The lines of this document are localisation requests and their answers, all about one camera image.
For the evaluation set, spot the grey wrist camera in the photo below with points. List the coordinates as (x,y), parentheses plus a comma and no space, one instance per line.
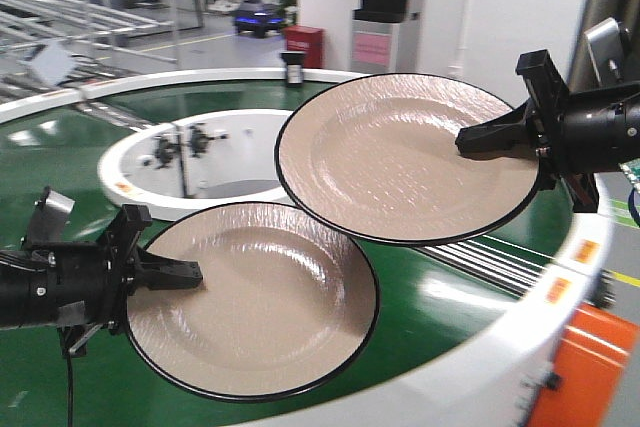
(49,218)
(608,47)

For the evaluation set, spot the black sensor box on rim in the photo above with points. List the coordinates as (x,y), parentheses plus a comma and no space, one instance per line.
(294,68)

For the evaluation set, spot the orange panel on conveyor side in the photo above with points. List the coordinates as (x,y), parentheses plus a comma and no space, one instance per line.
(592,356)

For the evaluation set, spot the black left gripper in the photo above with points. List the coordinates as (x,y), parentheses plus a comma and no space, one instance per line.
(95,277)

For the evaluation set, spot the beige plate black rim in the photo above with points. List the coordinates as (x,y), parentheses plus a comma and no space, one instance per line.
(376,158)
(285,304)

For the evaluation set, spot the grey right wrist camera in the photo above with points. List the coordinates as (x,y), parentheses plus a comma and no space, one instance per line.
(608,47)

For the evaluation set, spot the steel conveyor rollers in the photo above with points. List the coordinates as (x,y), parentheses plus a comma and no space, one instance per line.
(113,115)
(504,270)

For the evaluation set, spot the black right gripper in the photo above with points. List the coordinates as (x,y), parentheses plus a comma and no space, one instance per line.
(549,96)

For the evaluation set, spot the steel conveyor rollers right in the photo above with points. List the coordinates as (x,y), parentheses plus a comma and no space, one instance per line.
(504,270)

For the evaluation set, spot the black water dispenser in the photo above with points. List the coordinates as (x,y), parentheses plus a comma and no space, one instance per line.
(375,27)

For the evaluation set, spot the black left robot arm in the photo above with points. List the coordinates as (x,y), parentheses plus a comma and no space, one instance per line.
(49,282)

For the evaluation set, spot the steel conveyor rollers left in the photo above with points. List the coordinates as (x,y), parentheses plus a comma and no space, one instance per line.
(113,115)

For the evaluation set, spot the metal roller rack shelving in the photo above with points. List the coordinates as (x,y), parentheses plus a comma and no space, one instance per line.
(100,39)

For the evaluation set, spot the white control box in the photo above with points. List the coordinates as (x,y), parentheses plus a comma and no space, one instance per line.
(50,62)

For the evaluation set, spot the white outer conveyor rim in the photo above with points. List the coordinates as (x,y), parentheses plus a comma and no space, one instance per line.
(448,350)

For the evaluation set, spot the blue lit mobile robot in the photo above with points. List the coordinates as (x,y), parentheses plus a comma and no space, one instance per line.
(258,17)

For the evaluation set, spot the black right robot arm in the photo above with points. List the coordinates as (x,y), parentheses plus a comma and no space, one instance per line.
(572,136)

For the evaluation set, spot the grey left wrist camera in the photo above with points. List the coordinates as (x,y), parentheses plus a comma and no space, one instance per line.
(49,218)

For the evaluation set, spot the red fire extinguisher box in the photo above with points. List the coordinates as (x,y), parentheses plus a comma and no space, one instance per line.
(309,40)

